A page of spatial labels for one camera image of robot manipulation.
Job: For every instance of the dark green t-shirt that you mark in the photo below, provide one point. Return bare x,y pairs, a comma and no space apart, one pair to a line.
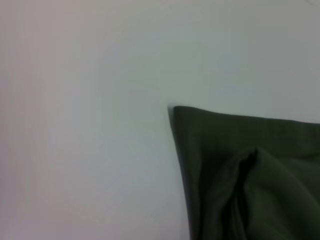
250,187

